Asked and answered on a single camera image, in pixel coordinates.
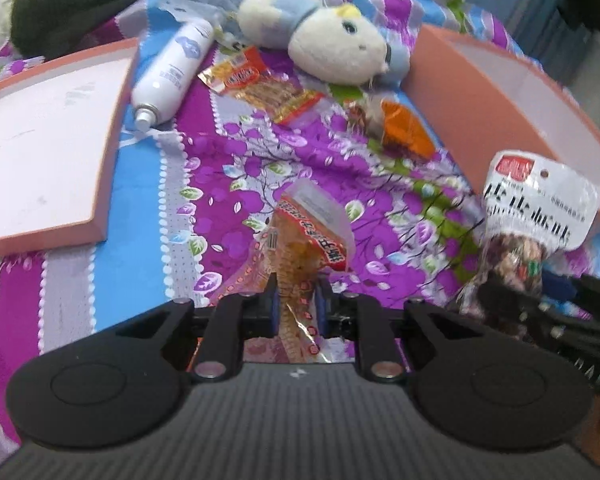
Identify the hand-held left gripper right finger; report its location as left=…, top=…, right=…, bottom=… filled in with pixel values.
left=315, top=277, right=486, bottom=382

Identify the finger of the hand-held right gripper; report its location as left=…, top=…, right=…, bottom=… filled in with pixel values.
left=542, top=270, right=600, bottom=322
left=472, top=276, right=600, bottom=362

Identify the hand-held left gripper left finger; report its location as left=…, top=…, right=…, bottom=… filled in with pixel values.
left=114, top=275, right=282, bottom=381

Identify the orange yellow snack packet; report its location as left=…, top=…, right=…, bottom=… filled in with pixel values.
left=240, top=180, right=356, bottom=366

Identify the white clear snack packet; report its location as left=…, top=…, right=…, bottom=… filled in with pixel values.
left=460, top=150, right=600, bottom=311

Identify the pink cardboard box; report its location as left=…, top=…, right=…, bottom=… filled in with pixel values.
left=405, top=25, right=600, bottom=221

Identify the purple floral printed blanket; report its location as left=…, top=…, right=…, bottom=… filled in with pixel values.
left=0, top=0, right=600, bottom=411

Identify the orange brown snack packet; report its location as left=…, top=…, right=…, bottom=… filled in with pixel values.
left=347, top=97, right=437, bottom=158

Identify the red snack packet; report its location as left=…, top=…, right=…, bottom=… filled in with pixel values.
left=197, top=46, right=326, bottom=126

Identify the white spray bottle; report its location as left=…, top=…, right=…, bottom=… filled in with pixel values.
left=131, top=19, right=216, bottom=130

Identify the white blue plush toy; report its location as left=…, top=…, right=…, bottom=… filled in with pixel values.
left=236, top=0, right=411, bottom=86

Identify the blue slatted chair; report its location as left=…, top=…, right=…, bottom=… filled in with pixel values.
left=510, top=0, right=596, bottom=81

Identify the pink box lid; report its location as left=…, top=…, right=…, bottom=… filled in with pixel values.
left=0, top=37, right=141, bottom=259

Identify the black clothing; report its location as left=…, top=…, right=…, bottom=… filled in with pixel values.
left=10, top=0, right=173, bottom=61

